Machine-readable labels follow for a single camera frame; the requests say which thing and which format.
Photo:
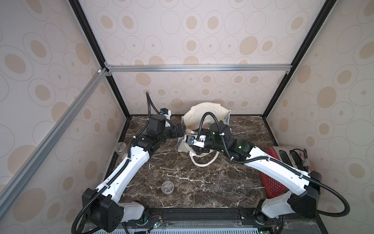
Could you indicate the black corner frame post right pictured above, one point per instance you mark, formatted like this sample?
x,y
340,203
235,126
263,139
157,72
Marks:
x,y
312,33

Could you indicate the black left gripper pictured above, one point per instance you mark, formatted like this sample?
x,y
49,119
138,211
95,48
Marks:
x,y
181,131

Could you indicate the silver aluminium bar left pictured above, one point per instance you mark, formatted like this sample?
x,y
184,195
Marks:
x,y
29,168

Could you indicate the clear plastic jar by wall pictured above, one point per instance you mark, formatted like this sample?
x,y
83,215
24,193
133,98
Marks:
x,y
121,149

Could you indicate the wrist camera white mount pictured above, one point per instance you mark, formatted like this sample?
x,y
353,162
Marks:
x,y
195,140
167,113

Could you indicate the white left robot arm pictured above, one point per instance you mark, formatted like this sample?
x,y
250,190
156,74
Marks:
x,y
101,205

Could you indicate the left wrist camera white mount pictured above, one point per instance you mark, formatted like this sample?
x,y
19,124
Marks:
x,y
167,113

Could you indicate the black corner frame post left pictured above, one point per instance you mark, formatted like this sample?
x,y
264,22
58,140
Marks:
x,y
91,38

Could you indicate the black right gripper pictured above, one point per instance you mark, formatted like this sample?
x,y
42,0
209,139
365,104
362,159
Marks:
x,y
189,139

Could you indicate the silver aluminium crossbar back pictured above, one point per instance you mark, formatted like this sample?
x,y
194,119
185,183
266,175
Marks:
x,y
198,68

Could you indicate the black corner frame post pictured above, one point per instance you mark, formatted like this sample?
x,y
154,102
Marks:
x,y
312,33
91,38

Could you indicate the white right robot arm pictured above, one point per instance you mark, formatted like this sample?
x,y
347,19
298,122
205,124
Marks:
x,y
303,188

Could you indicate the red and steel toaster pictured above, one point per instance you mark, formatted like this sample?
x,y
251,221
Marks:
x,y
275,183

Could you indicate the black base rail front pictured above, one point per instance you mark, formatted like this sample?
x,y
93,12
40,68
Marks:
x,y
216,221

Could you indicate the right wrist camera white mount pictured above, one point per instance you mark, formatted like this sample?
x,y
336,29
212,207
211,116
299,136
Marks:
x,y
195,140

